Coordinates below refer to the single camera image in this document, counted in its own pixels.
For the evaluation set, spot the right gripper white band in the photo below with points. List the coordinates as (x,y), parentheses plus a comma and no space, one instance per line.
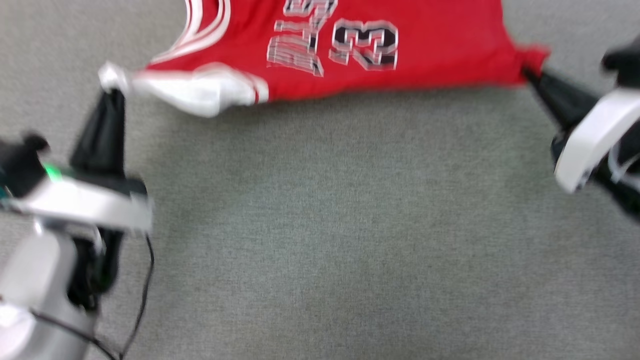
(595,137)

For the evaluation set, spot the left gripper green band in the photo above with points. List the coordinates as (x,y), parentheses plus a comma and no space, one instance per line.
(90,205)

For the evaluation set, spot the red basketball jersey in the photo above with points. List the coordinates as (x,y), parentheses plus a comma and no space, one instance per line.
(440,50)

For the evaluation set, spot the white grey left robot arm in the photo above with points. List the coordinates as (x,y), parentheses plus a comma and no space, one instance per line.
(35,280)

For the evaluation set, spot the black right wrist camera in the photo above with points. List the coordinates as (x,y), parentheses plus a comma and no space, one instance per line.
(625,60)

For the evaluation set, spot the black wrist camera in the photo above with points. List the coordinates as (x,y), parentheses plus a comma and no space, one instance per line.
(20,165)
(625,60)

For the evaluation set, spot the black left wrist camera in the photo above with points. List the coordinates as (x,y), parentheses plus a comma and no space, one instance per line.
(20,165)

